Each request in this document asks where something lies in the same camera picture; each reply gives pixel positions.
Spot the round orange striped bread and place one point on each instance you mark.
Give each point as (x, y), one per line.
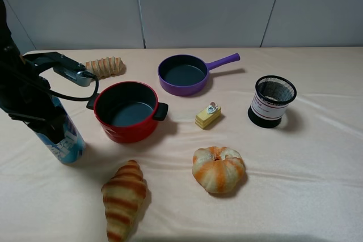
(218, 169)

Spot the blue beverage can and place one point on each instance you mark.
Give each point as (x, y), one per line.
(68, 142)

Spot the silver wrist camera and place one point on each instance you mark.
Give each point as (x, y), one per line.
(73, 71)

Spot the striped croissant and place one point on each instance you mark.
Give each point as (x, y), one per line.
(123, 196)

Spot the black mesh pen holder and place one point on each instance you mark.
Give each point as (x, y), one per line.
(272, 96)

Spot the striped long bread roll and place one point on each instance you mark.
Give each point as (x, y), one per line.
(106, 67)

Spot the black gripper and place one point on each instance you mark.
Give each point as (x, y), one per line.
(23, 101)

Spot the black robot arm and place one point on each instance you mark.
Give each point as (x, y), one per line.
(8, 46)

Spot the pink tablecloth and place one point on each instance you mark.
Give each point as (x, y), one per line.
(303, 179)

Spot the red pot with black handles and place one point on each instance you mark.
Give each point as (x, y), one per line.
(128, 111)

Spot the purple frying pan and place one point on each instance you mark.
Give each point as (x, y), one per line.
(185, 75)

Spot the yellow cake slice toy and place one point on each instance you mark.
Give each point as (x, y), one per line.
(208, 115)

